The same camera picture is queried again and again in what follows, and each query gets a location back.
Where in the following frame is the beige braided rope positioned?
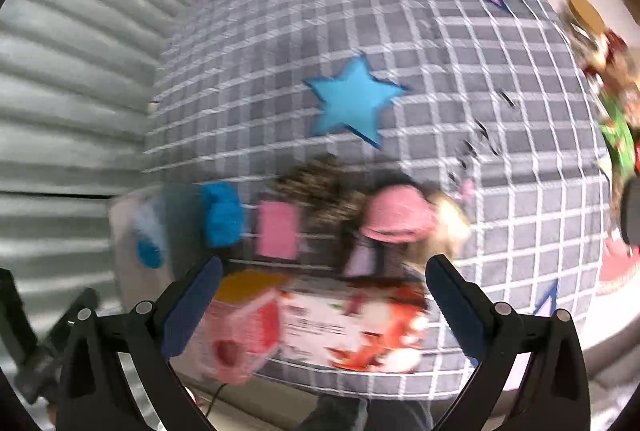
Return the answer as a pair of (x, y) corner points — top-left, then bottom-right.
(425, 191), (473, 257)

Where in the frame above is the red round mat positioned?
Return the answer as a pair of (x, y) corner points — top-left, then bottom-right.
(595, 231), (640, 297)

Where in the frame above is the grey cardboard box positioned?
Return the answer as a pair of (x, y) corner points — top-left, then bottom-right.
(106, 182), (213, 294)

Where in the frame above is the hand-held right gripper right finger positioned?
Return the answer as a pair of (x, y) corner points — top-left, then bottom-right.
(425, 253), (594, 431)

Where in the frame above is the white fox print carton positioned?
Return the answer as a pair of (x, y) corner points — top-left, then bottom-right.
(272, 283), (433, 374)

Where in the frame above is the black cable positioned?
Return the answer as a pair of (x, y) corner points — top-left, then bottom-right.
(200, 383), (228, 419)

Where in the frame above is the pink sponge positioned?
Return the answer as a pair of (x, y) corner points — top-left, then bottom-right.
(256, 201), (302, 261)

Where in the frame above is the yellow round woven lid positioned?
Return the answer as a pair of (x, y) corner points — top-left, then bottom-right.
(565, 0), (608, 36)

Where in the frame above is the grey checked blanket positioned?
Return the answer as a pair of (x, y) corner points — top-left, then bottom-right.
(142, 0), (613, 402)

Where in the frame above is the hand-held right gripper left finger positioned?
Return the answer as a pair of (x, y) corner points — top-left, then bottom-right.
(60, 255), (224, 431)

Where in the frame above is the black round pan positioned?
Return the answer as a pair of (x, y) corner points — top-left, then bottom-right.
(619, 175), (640, 248)

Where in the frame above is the pink carton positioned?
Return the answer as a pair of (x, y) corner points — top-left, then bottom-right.
(192, 270), (291, 387)

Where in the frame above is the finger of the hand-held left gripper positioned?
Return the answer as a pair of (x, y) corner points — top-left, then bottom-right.
(47, 288), (101, 349)

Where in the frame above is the pile of assorted goods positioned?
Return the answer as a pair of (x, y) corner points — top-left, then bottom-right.
(567, 0), (640, 182)

